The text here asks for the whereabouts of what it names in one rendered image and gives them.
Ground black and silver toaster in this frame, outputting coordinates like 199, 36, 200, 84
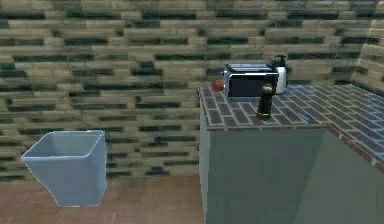
220, 62, 280, 99

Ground red tomato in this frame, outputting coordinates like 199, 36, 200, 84
211, 79, 225, 92

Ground pale blue waste bin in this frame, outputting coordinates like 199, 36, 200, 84
20, 129, 109, 208

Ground grey brick-topped kitchen counter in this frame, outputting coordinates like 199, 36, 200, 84
197, 83, 384, 224

